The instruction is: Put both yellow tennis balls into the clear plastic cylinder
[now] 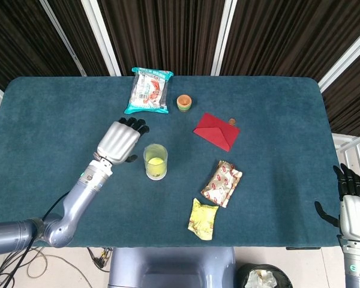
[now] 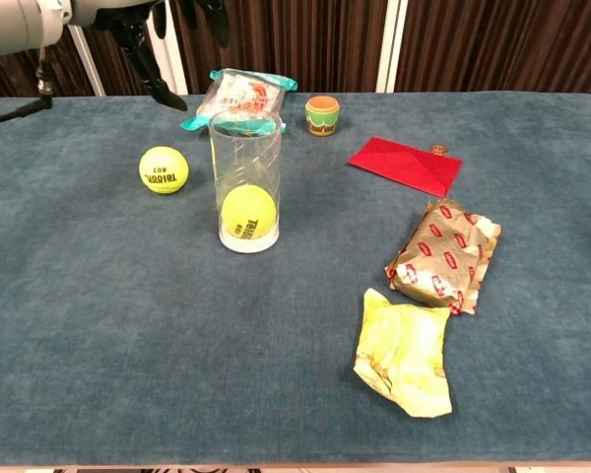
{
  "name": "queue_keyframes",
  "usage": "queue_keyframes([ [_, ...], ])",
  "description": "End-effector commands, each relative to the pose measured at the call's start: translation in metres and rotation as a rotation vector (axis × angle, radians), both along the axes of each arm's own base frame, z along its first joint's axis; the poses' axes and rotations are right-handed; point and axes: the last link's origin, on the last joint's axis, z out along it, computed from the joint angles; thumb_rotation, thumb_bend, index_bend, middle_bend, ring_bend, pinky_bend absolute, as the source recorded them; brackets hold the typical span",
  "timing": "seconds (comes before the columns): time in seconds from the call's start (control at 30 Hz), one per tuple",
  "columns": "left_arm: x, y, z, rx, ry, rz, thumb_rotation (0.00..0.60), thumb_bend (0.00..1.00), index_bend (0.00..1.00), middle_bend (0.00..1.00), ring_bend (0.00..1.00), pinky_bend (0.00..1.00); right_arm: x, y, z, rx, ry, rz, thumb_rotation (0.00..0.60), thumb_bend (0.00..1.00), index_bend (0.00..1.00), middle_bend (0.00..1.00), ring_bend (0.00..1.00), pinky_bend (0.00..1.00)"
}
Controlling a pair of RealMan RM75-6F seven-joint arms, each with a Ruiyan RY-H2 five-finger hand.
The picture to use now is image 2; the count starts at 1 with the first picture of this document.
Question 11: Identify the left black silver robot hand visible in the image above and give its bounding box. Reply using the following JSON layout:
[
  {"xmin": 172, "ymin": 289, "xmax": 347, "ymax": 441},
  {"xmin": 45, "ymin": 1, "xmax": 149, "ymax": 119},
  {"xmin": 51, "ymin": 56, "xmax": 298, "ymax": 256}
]
[{"xmin": 61, "ymin": 0, "xmax": 230, "ymax": 112}]

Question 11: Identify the yellow tennis ball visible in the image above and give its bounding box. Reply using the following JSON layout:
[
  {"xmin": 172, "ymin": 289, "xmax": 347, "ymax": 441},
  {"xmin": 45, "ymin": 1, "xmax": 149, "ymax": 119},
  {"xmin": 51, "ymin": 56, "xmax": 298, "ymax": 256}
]
[
  {"xmin": 138, "ymin": 145, "xmax": 191, "ymax": 195},
  {"xmin": 220, "ymin": 184, "xmax": 278, "ymax": 241}
]

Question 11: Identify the teal clear snack package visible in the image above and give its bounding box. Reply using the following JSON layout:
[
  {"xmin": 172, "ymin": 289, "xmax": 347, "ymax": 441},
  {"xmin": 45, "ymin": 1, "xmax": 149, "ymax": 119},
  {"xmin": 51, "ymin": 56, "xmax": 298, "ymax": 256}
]
[{"xmin": 180, "ymin": 67, "xmax": 299, "ymax": 134}]

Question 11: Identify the clear plastic ball tube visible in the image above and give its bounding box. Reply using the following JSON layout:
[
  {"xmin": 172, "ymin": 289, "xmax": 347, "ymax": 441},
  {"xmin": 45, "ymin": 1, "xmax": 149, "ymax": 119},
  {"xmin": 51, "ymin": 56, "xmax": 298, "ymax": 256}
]
[{"xmin": 208, "ymin": 108, "xmax": 283, "ymax": 255}]

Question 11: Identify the small orange green cup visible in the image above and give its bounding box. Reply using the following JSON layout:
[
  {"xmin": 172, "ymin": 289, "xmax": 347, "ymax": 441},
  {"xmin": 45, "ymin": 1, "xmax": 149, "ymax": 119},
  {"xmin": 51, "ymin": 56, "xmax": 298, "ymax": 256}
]
[{"xmin": 304, "ymin": 95, "xmax": 341, "ymax": 138}]

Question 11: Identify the blue table cloth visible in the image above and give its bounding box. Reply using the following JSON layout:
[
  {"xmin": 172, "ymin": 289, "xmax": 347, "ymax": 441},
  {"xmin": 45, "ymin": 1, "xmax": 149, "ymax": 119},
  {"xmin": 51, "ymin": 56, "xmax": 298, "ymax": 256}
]
[{"xmin": 0, "ymin": 91, "xmax": 591, "ymax": 467}]

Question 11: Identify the red paper envelope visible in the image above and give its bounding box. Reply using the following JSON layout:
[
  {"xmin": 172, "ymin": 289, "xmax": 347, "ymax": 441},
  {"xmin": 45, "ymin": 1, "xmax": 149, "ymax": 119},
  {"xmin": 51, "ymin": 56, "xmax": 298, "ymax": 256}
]
[{"xmin": 347, "ymin": 136, "xmax": 464, "ymax": 199}]

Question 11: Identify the dark brown curtain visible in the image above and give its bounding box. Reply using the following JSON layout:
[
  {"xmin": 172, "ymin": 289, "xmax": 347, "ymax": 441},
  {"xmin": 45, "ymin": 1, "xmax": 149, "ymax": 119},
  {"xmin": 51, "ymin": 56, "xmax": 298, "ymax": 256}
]
[{"xmin": 0, "ymin": 0, "xmax": 591, "ymax": 98}]

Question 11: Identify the yellow snack packet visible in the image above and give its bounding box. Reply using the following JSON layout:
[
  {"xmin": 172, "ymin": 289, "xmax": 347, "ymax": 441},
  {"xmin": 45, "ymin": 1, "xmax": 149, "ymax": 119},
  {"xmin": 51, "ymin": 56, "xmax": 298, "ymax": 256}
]
[{"xmin": 353, "ymin": 288, "xmax": 453, "ymax": 419}]

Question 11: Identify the wide white frame post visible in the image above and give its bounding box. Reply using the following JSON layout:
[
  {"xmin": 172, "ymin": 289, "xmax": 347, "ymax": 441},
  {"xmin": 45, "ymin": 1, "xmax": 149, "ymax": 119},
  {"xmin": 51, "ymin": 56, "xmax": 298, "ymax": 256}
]
[
  {"xmin": 146, "ymin": 7, "xmax": 189, "ymax": 96},
  {"xmin": 375, "ymin": 0, "xmax": 409, "ymax": 94}
]

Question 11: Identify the thin grey frame post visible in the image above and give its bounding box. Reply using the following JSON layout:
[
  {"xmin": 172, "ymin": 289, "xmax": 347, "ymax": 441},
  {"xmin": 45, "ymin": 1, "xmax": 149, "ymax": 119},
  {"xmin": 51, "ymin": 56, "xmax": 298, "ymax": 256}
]
[{"xmin": 67, "ymin": 24, "xmax": 107, "ymax": 98}]

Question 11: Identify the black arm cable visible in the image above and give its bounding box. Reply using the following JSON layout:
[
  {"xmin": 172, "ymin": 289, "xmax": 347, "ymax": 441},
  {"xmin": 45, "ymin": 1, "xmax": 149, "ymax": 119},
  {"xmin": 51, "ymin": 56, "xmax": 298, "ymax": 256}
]
[{"xmin": 0, "ymin": 46, "xmax": 55, "ymax": 128}]

